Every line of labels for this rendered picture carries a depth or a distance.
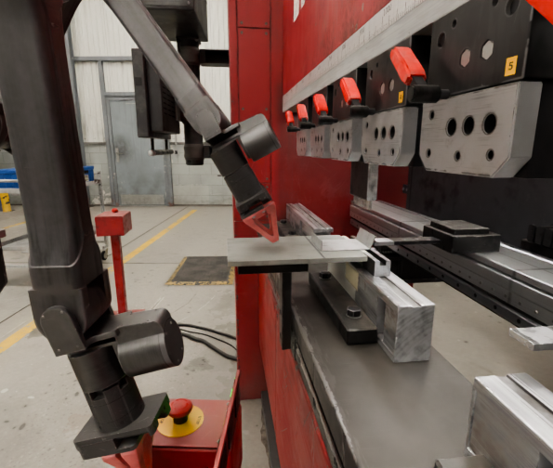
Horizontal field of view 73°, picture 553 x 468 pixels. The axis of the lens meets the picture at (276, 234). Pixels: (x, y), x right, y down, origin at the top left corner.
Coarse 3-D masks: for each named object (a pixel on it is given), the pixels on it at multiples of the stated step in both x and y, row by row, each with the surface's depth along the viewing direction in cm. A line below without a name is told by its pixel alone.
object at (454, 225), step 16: (432, 224) 86; (448, 224) 83; (464, 224) 83; (384, 240) 80; (400, 240) 80; (416, 240) 80; (432, 240) 81; (448, 240) 78; (464, 240) 77; (480, 240) 77; (496, 240) 78
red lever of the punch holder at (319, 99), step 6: (318, 96) 81; (318, 102) 80; (324, 102) 80; (318, 108) 79; (324, 108) 79; (324, 114) 78; (318, 120) 77; (324, 120) 77; (330, 120) 77; (336, 120) 78
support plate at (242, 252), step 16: (240, 240) 82; (256, 240) 82; (288, 240) 82; (304, 240) 82; (240, 256) 70; (256, 256) 70; (272, 256) 70; (288, 256) 70; (304, 256) 70; (320, 256) 70; (336, 256) 70; (352, 256) 70
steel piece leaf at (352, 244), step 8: (312, 232) 80; (312, 240) 80; (320, 240) 74; (328, 240) 81; (336, 240) 81; (344, 240) 81; (352, 240) 81; (320, 248) 74; (328, 248) 75; (336, 248) 75; (344, 248) 75; (352, 248) 75; (360, 248) 75; (368, 248) 75
